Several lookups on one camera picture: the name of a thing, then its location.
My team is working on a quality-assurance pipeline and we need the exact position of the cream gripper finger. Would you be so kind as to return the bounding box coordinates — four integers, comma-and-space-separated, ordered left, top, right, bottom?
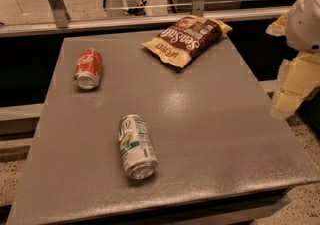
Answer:
266, 12, 289, 37
270, 52, 320, 119

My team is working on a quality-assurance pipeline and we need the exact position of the white green 7up can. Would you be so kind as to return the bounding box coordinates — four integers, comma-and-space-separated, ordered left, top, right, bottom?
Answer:
119, 114, 158, 180

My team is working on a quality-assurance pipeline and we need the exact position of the brown chip bag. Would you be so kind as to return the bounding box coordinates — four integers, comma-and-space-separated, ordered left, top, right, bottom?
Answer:
143, 15, 232, 68

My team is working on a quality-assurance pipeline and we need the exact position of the red cola can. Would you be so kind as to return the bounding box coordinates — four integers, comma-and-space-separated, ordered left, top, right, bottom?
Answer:
74, 48, 103, 90

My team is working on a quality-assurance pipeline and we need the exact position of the grey metal rail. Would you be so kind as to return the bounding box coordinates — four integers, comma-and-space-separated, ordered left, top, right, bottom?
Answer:
0, 6, 290, 37

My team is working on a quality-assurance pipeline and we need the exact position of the left grey metal bracket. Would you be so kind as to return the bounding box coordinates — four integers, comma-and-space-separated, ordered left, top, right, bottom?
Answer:
48, 0, 71, 28

